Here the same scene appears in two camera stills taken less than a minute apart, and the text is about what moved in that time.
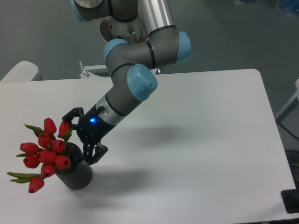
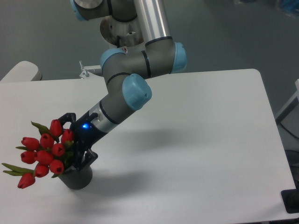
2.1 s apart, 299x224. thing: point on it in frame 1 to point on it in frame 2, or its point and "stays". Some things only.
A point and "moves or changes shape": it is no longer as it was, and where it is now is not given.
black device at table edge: [290, 199] stays
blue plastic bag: [290, 5] stays
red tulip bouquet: [50, 153] moves or changes shape
